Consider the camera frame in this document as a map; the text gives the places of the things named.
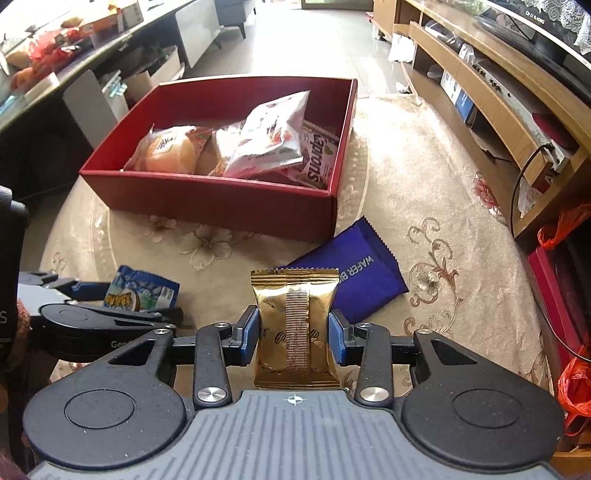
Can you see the gold biscuit packet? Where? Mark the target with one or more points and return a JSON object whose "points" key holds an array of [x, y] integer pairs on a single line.
{"points": [[293, 350]]}

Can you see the white noodle strip snack packet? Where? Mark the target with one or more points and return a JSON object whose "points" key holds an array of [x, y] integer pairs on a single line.
{"points": [[270, 138]]}

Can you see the steamed cake bun packet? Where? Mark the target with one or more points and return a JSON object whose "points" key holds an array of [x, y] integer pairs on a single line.
{"points": [[174, 150]]}

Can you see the grey sofa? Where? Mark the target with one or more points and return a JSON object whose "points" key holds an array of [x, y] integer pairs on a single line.
{"points": [[234, 13]]}

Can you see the dark tv cabinet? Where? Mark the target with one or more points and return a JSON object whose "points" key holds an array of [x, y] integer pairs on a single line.
{"points": [[45, 140]]}

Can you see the blue coconut snack packet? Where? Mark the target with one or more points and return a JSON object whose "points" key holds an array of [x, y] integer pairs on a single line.
{"points": [[137, 290]]}

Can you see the white storage box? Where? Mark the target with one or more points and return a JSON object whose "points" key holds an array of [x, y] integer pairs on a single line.
{"points": [[157, 66]]}

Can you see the clear packet yellow crispy cake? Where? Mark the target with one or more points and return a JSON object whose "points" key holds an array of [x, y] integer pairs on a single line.
{"points": [[224, 141]]}

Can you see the red plastic bag fruit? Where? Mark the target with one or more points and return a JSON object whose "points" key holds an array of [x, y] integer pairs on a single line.
{"points": [[42, 55]]}

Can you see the white lace cloth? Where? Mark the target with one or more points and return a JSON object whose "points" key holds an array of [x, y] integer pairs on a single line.
{"points": [[573, 17]]}

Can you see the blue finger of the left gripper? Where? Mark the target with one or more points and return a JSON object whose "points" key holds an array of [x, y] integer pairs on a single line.
{"points": [[88, 291]]}

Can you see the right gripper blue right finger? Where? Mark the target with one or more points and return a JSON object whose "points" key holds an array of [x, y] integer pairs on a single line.
{"points": [[341, 338]]}

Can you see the Kaprons wafer bar packet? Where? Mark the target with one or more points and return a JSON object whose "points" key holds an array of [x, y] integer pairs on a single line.
{"points": [[318, 148]]}

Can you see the blue wafer biscuit packet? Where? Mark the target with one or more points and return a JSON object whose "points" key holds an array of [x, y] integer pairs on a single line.
{"points": [[369, 273]]}

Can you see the orange plastic bag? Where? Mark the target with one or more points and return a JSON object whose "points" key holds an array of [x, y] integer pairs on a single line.
{"points": [[561, 265]]}

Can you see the white blue carton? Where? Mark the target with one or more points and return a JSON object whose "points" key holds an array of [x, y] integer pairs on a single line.
{"points": [[457, 95]]}

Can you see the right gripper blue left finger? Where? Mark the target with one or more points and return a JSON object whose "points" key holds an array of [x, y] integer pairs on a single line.
{"points": [[244, 337]]}

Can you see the red cardboard box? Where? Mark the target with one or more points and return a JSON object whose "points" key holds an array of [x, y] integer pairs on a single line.
{"points": [[268, 203]]}

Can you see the wooden shelf unit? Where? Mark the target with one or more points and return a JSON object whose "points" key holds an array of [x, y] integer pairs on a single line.
{"points": [[528, 133]]}

